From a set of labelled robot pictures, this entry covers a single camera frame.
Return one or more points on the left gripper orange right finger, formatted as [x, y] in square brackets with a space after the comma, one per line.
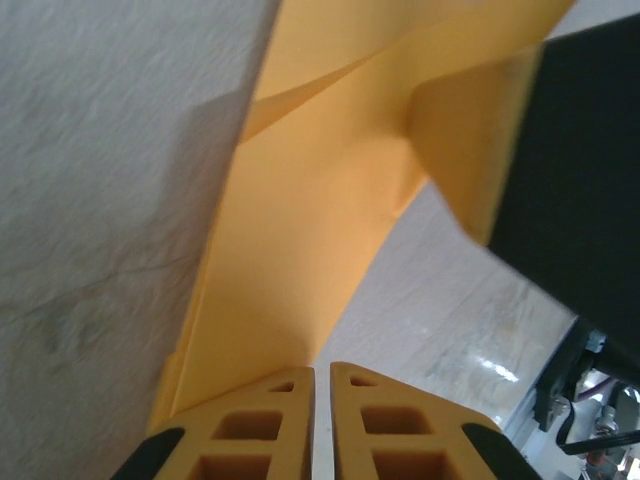
[400, 440]

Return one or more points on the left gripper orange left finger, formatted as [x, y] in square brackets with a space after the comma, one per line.
[250, 440]

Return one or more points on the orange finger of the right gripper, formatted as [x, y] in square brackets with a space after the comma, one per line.
[470, 140]

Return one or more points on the orange paper sheet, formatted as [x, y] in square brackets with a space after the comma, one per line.
[300, 225]

